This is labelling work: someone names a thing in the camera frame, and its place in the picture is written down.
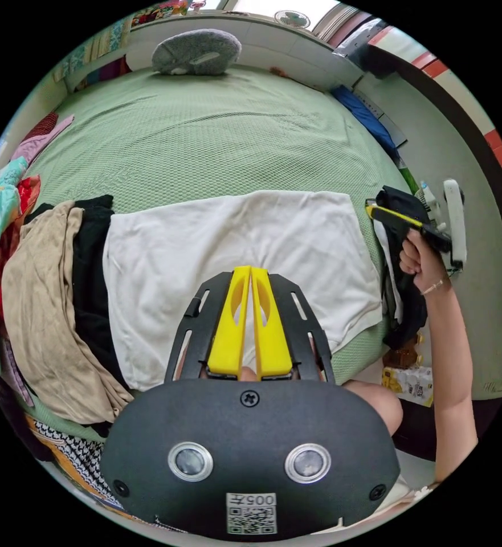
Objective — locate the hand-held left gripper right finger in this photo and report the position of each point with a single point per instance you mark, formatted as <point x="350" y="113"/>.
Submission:
<point x="272" y="342"/>

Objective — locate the blue cloth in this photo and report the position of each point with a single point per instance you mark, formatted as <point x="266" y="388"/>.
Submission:
<point x="364" y="112"/>

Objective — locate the black and white garment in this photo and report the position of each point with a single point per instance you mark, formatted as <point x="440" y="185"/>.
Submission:
<point x="404" y="299"/>

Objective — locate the window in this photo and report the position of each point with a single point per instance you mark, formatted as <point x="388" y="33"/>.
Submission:
<point x="276" y="6"/>

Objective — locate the person's right hand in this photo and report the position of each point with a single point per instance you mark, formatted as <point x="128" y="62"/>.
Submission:
<point x="419" y="260"/>

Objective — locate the white fan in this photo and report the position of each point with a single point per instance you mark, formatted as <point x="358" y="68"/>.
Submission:
<point x="292" y="19"/>

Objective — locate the pile of clothes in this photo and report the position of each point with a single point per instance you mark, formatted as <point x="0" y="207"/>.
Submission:
<point x="41" y="299"/>

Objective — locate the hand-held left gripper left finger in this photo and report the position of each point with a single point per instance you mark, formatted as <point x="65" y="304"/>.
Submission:
<point x="227" y="337"/>

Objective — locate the grey pillow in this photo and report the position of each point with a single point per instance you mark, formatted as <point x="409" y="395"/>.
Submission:
<point x="197" y="51"/>

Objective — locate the person's right forearm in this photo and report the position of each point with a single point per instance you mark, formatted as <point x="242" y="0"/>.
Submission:
<point x="449" y="376"/>

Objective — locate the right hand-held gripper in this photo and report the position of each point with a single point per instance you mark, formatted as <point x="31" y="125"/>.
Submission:
<point x="438" y="240"/>

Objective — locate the yellow and white carton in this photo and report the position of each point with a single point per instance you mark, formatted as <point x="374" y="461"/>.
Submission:
<point x="409" y="384"/>

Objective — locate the black white checked cloth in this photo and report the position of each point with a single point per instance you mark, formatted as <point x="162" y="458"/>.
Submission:
<point x="73" y="459"/>

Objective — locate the bed with green woven mat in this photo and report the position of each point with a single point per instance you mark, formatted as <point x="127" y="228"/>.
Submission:
<point x="199" y="141"/>

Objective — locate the white short sleeve shirt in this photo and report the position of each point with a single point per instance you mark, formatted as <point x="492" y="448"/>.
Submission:
<point x="199" y="256"/>

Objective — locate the person's body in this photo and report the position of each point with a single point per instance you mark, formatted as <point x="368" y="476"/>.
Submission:
<point x="376" y="404"/>

